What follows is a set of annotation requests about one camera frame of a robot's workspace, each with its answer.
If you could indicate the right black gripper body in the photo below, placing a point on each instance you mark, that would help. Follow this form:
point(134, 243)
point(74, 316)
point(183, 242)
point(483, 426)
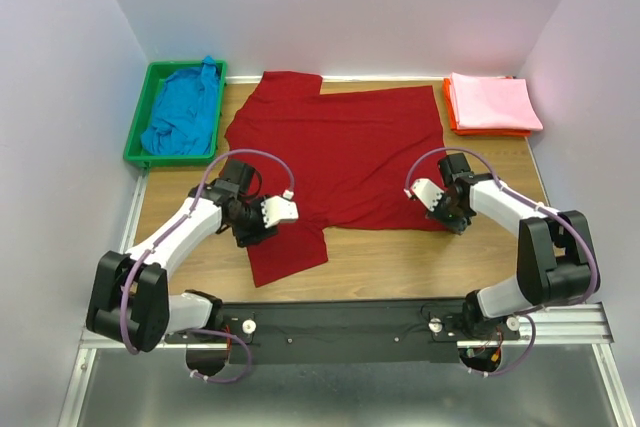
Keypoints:
point(447, 215)

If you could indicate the orange folded t-shirt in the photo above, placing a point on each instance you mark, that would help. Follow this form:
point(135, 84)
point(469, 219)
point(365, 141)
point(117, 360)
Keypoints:
point(454, 127)

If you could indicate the pink folded t-shirt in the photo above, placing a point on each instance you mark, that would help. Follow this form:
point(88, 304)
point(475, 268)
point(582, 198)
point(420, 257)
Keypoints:
point(493, 103)

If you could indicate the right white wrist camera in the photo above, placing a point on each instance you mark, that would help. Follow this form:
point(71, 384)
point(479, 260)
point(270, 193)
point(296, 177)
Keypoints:
point(426, 192)

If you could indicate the green plastic bin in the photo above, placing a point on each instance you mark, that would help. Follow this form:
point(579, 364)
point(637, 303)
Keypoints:
point(157, 72)

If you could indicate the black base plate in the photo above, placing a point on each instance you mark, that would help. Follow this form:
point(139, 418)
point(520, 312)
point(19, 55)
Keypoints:
point(392, 330)

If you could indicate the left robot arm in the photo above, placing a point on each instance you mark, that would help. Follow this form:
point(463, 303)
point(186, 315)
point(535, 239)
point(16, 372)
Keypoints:
point(130, 300)

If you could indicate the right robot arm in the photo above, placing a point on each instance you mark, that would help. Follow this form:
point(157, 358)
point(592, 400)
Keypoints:
point(555, 261)

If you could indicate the blue t-shirt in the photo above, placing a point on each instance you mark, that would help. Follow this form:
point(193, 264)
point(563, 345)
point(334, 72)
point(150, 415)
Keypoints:
point(184, 112)

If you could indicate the red t-shirt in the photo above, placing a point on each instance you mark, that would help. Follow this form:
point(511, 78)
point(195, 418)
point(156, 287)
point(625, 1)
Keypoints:
point(345, 154)

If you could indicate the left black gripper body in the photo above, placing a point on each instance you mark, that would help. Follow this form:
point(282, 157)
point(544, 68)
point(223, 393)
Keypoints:
point(254, 235)

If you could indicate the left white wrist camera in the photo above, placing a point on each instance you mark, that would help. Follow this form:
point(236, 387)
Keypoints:
point(276, 210)

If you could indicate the aluminium frame rail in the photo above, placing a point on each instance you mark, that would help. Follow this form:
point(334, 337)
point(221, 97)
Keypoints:
point(573, 324)

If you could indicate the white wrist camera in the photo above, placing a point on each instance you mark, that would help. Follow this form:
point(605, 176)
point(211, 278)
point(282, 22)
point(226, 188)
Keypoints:
point(426, 192)
point(276, 210)

